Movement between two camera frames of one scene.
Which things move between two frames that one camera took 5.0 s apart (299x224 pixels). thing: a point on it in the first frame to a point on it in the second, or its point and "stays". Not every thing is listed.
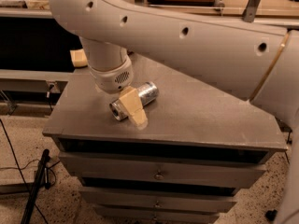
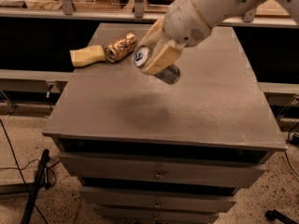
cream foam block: x=78 y=58 stays
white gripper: x=112 y=79 to x=183 y=23
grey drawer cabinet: x=201 y=145 stays
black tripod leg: x=43 y=180 stays
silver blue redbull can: x=148 y=92 to x=170 y=75
